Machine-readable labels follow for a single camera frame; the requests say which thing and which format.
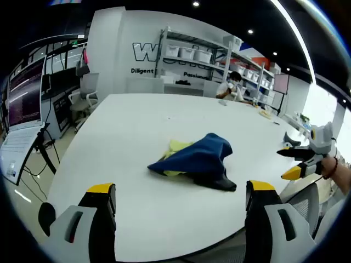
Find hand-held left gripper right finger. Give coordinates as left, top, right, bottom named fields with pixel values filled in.
left=245, top=180, right=318, bottom=263

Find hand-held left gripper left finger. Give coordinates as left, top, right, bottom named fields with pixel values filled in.
left=49, top=182, right=117, bottom=263

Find yellow blue grey garment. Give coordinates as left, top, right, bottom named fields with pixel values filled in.
left=147, top=133, right=237, bottom=192

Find person's right hand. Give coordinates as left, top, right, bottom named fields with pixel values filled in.
left=320, top=156, right=336, bottom=179

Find grey curved holder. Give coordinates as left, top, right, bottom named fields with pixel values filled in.
left=282, top=131, right=302, bottom=147

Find black chair armrest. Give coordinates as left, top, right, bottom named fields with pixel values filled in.
left=38, top=202, right=57, bottom=237

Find monitor on floor stand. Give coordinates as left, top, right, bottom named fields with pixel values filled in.
left=273, top=73, right=290, bottom=116

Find black laptop stand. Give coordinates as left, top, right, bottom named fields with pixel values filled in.
left=32, top=123, right=60, bottom=176

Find row of white storage bins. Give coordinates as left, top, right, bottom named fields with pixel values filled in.
left=164, top=37, right=275, bottom=95

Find metal shelving rack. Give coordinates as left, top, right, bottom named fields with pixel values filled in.
left=155, top=26, right=276, bottom=110

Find grey office chair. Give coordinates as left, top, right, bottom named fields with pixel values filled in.
left=67, top=72, right=99, bottom=131

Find open laptop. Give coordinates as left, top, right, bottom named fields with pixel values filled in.
left=0, top=56, right=47, bottom=187

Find black desk monitor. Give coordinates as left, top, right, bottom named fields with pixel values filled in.
left=50, top=70, right=82, bottom=93

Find grey hanging bag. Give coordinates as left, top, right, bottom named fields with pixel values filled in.
left=76, top=60, right=90, bottom=77

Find red bead bracelet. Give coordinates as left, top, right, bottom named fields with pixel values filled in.
left=323, top=156, right=339, bottom=180

